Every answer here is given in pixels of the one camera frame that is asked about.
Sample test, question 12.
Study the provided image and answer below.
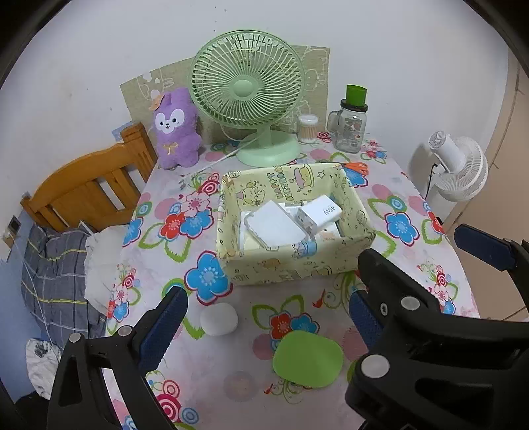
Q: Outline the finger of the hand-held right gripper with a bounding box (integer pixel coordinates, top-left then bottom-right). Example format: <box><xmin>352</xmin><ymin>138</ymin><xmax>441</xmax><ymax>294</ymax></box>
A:
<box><xmin>454</xmin><ymin>224</ymin><xmax>529</xmax><ymax>286</ymax></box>
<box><xmin>345</xmin><ymin>248</ymin><xmax>529</xmax><ymax>430</ymax></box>

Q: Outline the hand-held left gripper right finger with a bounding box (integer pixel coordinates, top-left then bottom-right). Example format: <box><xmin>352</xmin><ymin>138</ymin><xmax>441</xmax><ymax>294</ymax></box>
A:
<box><xmin>348</xmin><ymin>288</ymin><xmax>384</xmax><ymax>360</ymax></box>

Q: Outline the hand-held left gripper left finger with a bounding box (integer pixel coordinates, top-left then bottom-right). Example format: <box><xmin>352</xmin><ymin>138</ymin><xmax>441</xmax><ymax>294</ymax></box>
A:
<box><xmin>46</xmin><ymin>286</ymin><xmax>188</xmax><ymax>430</ymax></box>

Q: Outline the white round pebble case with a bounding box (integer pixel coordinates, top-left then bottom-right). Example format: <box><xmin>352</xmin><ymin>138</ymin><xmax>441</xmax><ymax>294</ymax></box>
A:
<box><xmin>200</xmin><ymin>303</ymin><xmax>239</xmax><ymax>336</ymax></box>

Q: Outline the white charger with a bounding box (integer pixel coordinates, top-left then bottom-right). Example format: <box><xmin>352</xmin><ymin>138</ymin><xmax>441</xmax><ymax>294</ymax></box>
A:
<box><xmin>298</xmin><ymin>197</ymin><xmax>343</xmax><ymax>240</ymax></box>

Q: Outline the yellow printed storage box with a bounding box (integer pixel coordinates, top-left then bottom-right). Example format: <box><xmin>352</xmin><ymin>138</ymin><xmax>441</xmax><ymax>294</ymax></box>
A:
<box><xmin>216</xmin><ymin>162</ymin><xmax>376</xmax><ymax>287</ymax></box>

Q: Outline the white carton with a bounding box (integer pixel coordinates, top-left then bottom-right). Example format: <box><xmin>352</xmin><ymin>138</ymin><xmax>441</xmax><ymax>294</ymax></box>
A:
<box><xmin>278</xmin><ymin>201</ymin><xmax>343</xmax><ymax>245</ymax></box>

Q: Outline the white standing fan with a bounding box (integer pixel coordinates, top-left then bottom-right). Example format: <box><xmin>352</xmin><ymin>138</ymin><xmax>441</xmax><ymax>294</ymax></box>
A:
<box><xmin>426</xmin><ymin>130</ymin><xmax>489</xmax><ymax>203</ymax></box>

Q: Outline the white pillow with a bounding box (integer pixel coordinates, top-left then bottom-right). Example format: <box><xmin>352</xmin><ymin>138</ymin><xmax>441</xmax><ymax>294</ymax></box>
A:
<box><xmin>85</xmin><ymin>225</ymin><xmax>133</xmax><ymax>313</ymax></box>

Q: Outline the grey plaid blanket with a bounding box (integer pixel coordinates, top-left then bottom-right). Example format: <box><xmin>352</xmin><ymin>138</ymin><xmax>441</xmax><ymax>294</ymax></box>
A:
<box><xmin>22</xmin><ymin>223</ymin><xmax>108</xmax><ymax>344</ymax></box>

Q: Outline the white patterned cloth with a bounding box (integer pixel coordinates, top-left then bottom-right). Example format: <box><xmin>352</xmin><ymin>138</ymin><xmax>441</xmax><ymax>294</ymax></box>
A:
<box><xmin>25</xmin><ymin>338</ymin><xmax>62</xmax><ymax>400</ymax></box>

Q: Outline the glass mug jar green lid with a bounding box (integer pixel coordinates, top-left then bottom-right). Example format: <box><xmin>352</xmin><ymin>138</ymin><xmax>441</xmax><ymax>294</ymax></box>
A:
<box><xmin>326</xmin><ymin>84</ymin><xmax>368</xmax><ymax>154</ymax></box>

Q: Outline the clear cotton swab jar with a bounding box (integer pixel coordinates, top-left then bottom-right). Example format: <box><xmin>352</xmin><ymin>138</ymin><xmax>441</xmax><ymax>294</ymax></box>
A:
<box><xmin>298</xmin><ymin>113</ymin><xmax>320</xmax><ymax>145</ymax></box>

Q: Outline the wooden bed headboard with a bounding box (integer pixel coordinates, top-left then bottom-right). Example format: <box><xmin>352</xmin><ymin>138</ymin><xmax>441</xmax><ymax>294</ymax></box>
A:
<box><xmin>20</xmin><ymin>122</ymin><xmax>158</xmax><ymax>232</ymax></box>

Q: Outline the purple plush toy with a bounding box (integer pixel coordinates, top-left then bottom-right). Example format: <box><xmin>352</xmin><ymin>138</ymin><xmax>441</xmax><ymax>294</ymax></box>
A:
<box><xmin>149</xmin><ymin>87</ymin><xmax>203</xmax><ymax>170</ymax></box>

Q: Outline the green desk fan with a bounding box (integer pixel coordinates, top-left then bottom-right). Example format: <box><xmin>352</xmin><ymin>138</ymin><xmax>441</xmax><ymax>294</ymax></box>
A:
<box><xmin>190</xmin><ymin>30</ymin><xmax>307</xmax><ymax>168</ymax></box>

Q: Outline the beige cartoon print board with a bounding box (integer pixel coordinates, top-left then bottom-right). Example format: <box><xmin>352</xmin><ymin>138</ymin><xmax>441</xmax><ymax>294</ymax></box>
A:
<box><xmin>120</xmin><ymin>45</ymin><xmax>331</xmax><ymax>143</ymax></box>

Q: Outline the black fan cable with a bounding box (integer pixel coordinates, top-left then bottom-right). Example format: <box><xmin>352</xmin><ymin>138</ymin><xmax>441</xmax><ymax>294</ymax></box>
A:
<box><xmin>426</xmin><ymin>162</ymin><xmax>439</xmax><ymax>199</ymax></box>

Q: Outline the wall outlet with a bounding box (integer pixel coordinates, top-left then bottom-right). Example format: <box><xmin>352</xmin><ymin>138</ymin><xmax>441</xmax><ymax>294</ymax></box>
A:
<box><xmin>3</xmin><ymin>215</ymin><xmax>21</xmax><ymax>244</ymax></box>

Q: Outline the white fan cord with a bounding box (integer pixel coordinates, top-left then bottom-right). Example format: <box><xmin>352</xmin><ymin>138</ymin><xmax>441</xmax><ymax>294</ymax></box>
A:
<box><xmin>180</xmin><ymin>136</ymin><xmax>257</xmax><ymax>178</ymax></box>

